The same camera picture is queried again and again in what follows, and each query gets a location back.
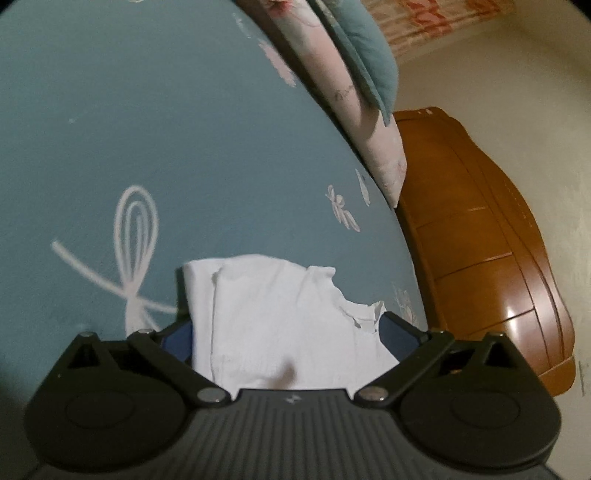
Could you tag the teal pillow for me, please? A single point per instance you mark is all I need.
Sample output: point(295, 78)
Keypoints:
point(364, 50)

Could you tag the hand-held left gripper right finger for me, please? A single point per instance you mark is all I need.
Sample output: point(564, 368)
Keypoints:
point(399, 337)

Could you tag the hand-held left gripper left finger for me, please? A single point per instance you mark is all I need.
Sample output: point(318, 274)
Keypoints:
point(178, 341)

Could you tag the patterned window curtain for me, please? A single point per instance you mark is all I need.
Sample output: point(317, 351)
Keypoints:
point(429, 21)

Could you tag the pink floral folded quilt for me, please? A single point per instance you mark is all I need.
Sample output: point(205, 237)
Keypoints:
point(351, 101)

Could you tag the wooden headboard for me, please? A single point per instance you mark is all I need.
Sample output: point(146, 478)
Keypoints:
point(485, 249)

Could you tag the white long-sleeved shirt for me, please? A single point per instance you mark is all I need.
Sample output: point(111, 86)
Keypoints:
point(277, 323)

